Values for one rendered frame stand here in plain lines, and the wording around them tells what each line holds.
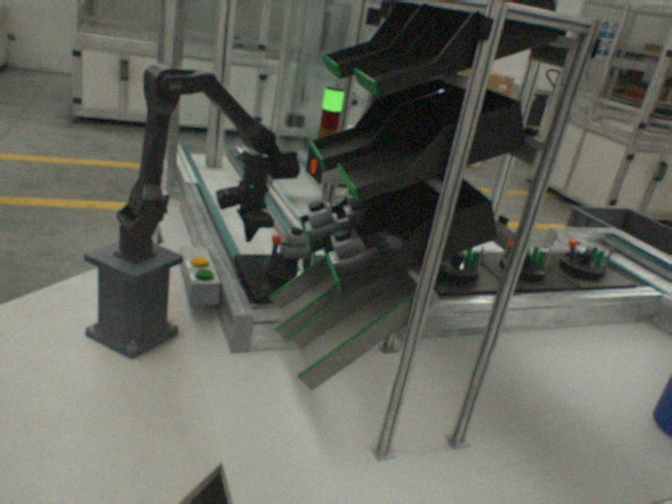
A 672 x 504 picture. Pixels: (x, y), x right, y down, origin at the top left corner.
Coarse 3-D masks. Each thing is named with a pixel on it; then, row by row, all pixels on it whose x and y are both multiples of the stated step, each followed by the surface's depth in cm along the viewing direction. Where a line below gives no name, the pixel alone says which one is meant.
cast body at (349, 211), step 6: (348, 192) 112; (348, 198) 111; (354, 198) 110; (372, 198) 110; (354, 204) 110; (360, 204) 110; (366, 204) 111; (348, 210) 112; (354, 210) 111; (360, 210) 111; (366, 210) 111; (348, 216) 111; (354, 216) 111; (360, 216) 111; (354, 222) 112
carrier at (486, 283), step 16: (448, 256) 171; (464, 256) 176; (480, 256) 160; (448, 272) 161; (464, 272) 162; (480, 272) 169; (448, 288) 155; (464, 288) 157; (480, 288) 159; (496, 288) 161
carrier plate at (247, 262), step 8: (240, 256) 152; (248, 256) 153; (256, 256) 154; (264, 256) 154; (240, 264) 148; (248, 264) 148; (256, 264) 149; (248, 272) 144; (256, 272) 145; (248, 280) 141; (256, 280) 141; (264, 280) 142; (248, 288) 139; (256, 288) 138; (272, 288) 139; (256, 296) 134; (264, 296) 135
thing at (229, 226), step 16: (208, 192) 199; (272, 192) 207; (208, 208) 187; (272, 208) 195; (288, 208) 196; (224, 224) 176; (240, 224) 186; (288, 224) 185; (224, 240) 165; (240, 240) 175; (256, 240) 177
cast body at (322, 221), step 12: (312, 204) 109; (324, 204) 110; (312, 216) 108; (324, 216) 108; (336, 216) 112; (312, 228) 109; (324, 228) 109; (336, 228) 110; (348, 228) 112; (312, 240) 110
